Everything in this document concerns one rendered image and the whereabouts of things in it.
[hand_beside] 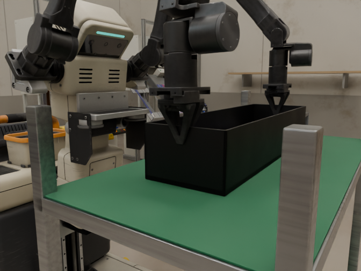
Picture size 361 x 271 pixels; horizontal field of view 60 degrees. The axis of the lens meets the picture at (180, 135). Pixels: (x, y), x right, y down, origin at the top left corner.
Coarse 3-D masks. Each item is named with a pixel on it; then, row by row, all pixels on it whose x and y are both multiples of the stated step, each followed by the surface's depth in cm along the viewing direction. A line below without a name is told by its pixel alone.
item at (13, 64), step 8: (24, 48) 85; (8, 56) 84; (16, 56) 86; (24, 56) 83; (32, 56) 83; (40, 56) 83; (8, 64) 84; (16, 64) 84; (24, 64) 83; (32, 64) 84; (40, 64) 84; (48, 64) 87; (16, 72) 83; (24, 72) 85; (32, 72) 85; (40, 72) 86; (48, 72) 91; (24, 80) 85; (32, 80) 87; (40, 80) 89; (48, 80) 91
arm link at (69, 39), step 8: (56, 32) 78; (64, 32) 81; (56, 40) 78; (64, 40) 80; (72, 40) 81; (56, 48) 79; (64, 48) 80; (48, 56) 80; (56, 56) 81; (64, 56) 82; (64, 64) 83
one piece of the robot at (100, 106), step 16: (80, 96) 96; (96, 96) 101; (112, 96) 107; (80, 112) 96; (96, 112) 100; (112, 112) 100; (128, 112) 102; (144, 112) 108; (64, 128) 99; (80, 128) 93; (96, 128) 93; (112, 128) 110; (128, 128) 118; (80, 144) 95; (128, 144) 119; (80, 160) 96
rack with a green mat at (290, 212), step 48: (48, 144) 52; (288, 144) 28; (336, 144) 94; (48, 192) 53; (96, 192) 54; (144, 192) 54; (192, 192) 54; (240, 192) 54; (288, 192) 28; (336, 192) 54; (48, 240) 54; (144, 240) 40; (192, 240) 38; (240, 240) 38; (288, 240) 29
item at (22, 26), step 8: (16, 24) 307; (24, 24) 299; (16, 32) 309; (24, 32) 301; (16, 40) 311; (24, 40) 303; (24, 96) 320; (24, 104) 321; (40, 104) 306; (24, 112) 324
